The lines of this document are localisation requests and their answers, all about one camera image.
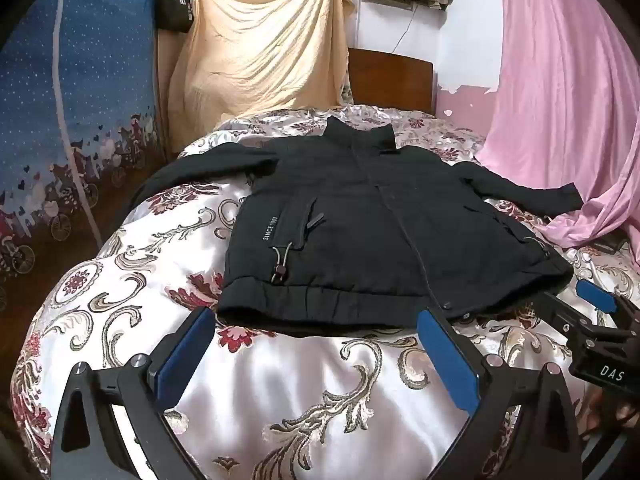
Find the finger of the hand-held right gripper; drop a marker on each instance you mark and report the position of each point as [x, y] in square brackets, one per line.
[595, 295]
[629, 312]

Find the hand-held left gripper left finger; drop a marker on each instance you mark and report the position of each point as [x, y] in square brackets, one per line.
[182, 360]

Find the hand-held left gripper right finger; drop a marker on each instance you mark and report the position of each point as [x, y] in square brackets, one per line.
[447, 360]

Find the black jacket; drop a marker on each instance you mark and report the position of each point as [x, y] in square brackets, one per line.
[375, 220]

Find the person's right hand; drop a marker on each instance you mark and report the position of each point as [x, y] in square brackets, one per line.
[600, 407]

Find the dark flat object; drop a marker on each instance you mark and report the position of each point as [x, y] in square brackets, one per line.
[607, 246]

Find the floral satin bedspread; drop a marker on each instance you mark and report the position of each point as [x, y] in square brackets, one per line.
[300, 390]

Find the pink hanging cloth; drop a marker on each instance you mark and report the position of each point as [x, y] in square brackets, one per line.
[550, 85]

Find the wooden headboard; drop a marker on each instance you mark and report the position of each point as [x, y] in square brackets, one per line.
[390, 80]

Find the blue printed curtain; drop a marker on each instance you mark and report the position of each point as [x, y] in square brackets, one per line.
[90, 60]

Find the beige hanging cloth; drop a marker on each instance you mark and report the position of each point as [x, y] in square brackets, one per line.
[260, 50]

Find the black tote bag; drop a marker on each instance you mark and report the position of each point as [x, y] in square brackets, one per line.
[173, 7]

